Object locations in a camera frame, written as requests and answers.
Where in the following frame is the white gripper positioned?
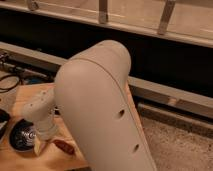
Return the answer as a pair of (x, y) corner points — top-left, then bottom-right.
(34, 120), (58, 156)

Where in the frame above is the red chili pepper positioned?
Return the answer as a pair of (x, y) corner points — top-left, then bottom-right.
(53, 139), (75, 155)

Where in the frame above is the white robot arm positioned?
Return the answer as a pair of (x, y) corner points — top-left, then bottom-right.
(22, 40), (157, 171)

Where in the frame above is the black round pan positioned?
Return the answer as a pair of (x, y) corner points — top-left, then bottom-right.
(9, 119), (35, 152)

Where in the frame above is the wooden cutting board table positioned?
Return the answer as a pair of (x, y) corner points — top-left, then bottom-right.
(0, 81), (148, 171)

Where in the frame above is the dark object at left edge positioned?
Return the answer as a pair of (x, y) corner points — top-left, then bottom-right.
(0, 109), (10, 140)

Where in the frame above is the black cable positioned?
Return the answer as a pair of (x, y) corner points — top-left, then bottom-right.
(0, 74), (23, 94)

